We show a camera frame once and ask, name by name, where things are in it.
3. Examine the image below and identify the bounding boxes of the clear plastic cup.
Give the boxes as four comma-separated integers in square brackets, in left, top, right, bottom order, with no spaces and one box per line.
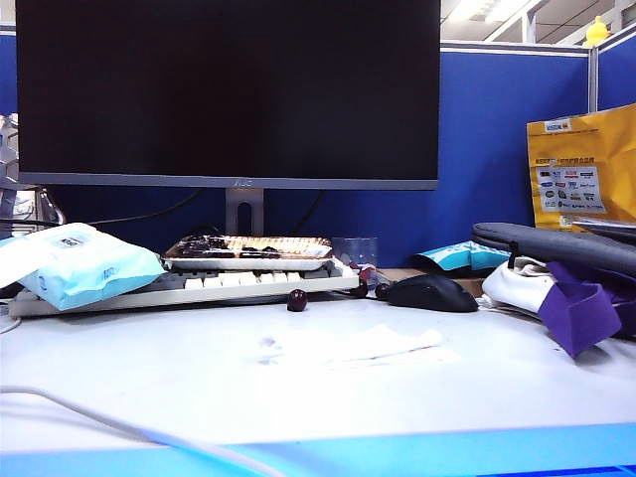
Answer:
[331,237,379,272]

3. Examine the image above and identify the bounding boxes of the white tray of cherries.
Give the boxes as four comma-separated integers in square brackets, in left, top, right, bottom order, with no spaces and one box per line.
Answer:
[161,234,335,272]

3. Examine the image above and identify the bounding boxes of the white wet wipe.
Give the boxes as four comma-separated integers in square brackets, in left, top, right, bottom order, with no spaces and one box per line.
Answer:
[270,322,461,372]

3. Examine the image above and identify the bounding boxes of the grey laptop sleeve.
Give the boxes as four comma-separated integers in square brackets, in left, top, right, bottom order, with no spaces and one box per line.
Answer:
[470,222,636,279]

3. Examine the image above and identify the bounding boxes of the white mechanical keyboard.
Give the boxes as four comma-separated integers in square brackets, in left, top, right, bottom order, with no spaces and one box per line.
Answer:
[7,257,360,319]

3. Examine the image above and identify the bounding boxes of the yellow paper bag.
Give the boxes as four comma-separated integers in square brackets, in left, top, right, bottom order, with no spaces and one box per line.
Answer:
[526,102,636,233]

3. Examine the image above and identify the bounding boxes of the thick white cable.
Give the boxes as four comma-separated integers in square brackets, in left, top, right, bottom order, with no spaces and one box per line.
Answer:
[0,385,289,477]

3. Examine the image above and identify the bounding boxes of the white cloth bag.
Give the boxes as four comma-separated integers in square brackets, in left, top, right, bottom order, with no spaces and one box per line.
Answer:
[480,255,562,314]

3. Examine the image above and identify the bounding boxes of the purple fabric bag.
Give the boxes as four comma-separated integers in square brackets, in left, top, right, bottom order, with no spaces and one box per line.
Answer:
[595,277,636,342]

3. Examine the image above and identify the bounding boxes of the yellow rubber duck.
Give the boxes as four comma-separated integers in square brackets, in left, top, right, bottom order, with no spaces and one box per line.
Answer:
[581,14,613,49]

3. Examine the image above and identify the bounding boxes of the purple cloth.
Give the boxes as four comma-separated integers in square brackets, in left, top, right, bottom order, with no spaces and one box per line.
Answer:
[538,260,623,359]

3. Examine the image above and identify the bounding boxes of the silver monitor stand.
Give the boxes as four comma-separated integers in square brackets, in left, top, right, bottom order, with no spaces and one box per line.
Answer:
[225,188,265,238]

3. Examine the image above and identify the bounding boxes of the black computer mouse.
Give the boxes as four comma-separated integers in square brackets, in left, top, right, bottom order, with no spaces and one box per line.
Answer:
[386,272,480,314]

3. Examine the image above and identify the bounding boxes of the black monitor cable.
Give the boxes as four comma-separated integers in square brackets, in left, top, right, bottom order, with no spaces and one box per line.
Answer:
[83,187,209,226]
[290,190,328,236]
[0,217,66,230]

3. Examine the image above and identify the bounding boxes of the blue cubicle partition panel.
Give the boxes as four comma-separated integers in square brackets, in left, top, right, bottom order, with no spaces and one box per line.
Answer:
[0,24,592,269]
[589,33,636,113]

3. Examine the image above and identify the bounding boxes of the black computer monitor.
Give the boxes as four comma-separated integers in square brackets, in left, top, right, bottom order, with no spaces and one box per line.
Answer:
[14,0,442,192]

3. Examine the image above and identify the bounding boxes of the light blue snack packet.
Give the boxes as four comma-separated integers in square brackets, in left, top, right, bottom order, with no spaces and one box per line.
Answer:
[410,239,513,273]

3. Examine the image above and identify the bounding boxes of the light blue wet wipes pack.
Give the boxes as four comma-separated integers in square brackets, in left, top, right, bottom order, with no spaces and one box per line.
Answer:
[0,222,168,312]

